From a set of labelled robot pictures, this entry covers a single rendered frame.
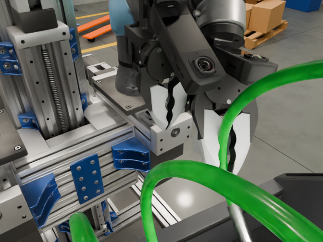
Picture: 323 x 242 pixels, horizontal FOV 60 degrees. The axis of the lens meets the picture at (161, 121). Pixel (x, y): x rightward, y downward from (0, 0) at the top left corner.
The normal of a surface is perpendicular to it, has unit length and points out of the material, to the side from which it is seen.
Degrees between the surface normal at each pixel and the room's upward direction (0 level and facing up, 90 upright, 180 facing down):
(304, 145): 0
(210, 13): 53
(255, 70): 79
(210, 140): 48
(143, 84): 91
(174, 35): 30
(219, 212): 0
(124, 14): 75
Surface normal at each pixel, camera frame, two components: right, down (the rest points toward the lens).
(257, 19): -0.62, 0.46
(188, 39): 0.26, -0.45
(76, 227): -0.56, -0.82
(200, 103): 0.26, -0.15
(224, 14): -0.07, -0.17
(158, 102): 0.45, 0.53
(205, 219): 0.00, -0.81
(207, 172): -0.73, -0.57
